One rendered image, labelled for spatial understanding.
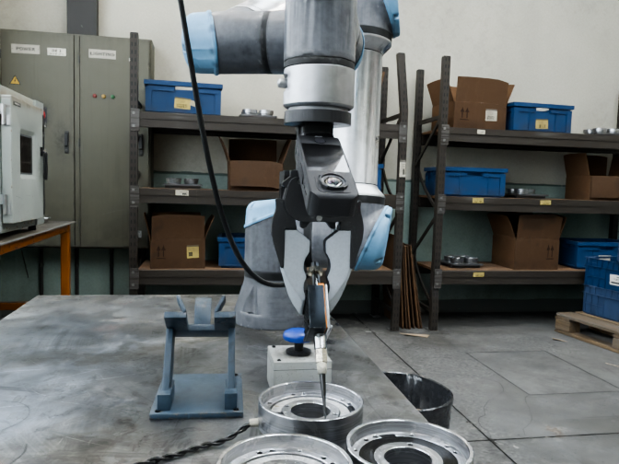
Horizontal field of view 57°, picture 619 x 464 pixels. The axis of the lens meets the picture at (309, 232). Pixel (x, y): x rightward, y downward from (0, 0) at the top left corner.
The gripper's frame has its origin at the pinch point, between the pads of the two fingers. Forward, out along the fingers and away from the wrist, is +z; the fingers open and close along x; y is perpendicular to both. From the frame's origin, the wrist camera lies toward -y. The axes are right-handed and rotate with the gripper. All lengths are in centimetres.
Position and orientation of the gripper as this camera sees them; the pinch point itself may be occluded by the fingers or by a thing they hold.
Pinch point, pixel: (315, 303)
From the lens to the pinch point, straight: 59.9
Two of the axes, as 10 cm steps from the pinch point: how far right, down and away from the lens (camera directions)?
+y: -1.3, -0.9, 9.9
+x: -9.9, -0.2, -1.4
